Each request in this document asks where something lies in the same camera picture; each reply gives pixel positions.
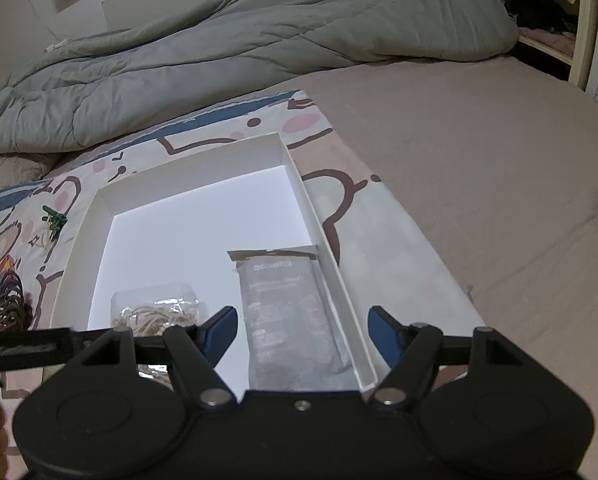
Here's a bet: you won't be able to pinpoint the clear bag of rubber bands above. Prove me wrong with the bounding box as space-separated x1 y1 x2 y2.
110 282 202 387

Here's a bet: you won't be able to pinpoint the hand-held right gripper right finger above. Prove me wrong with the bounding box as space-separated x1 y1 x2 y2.
368 305 526 409

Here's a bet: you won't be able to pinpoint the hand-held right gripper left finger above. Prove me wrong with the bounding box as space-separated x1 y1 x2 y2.
81 306 238 409

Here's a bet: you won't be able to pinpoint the white cardboard box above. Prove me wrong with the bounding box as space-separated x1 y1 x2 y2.
50 131 380 394

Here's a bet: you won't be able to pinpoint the bear printed blanket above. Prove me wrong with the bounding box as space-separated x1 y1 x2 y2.
0 89 488 413

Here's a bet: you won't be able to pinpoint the dark clothes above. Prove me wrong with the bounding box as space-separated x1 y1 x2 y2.
504 0 580 37

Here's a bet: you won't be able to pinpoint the beige pillow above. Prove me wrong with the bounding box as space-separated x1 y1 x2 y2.
0 152 58 197

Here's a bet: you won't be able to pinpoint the grey foil packet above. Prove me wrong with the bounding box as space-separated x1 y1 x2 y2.
227 244 352 392

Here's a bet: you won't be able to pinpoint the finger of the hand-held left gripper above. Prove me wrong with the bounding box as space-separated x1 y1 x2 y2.
0 327 110 391

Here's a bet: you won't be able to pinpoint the large brown hair claw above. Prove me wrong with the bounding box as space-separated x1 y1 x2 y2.
0 267 34 333

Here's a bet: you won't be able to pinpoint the grey duvet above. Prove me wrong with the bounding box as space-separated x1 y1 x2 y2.
0 0 520 161

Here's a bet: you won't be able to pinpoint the cream wooden shelf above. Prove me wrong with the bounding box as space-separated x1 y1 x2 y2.
498 0 598 87

